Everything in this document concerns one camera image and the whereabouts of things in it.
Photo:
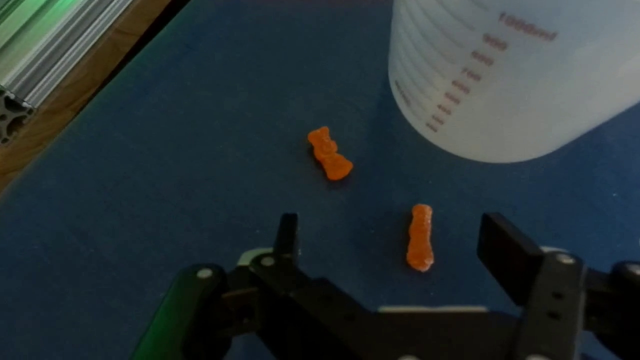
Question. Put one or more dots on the orange gummy candy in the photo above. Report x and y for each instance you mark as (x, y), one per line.
(420, 241)
(331, 154)

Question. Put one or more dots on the aluminium robot base platform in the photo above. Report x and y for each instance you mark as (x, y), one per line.
(40, 60)

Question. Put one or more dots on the translucent plastic measuring cup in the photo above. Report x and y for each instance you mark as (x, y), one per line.
(520, 87)

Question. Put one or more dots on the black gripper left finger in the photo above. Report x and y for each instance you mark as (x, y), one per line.
(293, 313)

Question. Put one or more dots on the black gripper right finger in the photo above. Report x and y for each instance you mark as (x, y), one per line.
(561, 301)

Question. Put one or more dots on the blue ironing board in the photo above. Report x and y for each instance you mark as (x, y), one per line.
(167, 166)

